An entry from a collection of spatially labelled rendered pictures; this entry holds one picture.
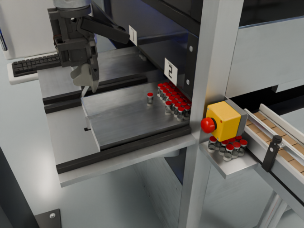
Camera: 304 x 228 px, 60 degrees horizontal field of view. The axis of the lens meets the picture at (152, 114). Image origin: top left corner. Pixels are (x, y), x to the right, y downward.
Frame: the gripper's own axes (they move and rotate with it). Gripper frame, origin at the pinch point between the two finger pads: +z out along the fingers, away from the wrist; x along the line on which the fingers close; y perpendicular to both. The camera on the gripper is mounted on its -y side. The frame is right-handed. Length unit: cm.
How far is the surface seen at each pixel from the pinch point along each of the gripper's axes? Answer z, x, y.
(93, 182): 107, -60, 1
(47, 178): 106, -75, 29
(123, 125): 18.7, -4.5, -7.6
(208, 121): 5.6, 18.1, -22.8
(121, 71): 18.5, -39.0, -18.9
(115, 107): 18.6, -14.8, -8.1
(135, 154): 18.9, 9.0, -6.4
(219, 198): 55, 12, -40
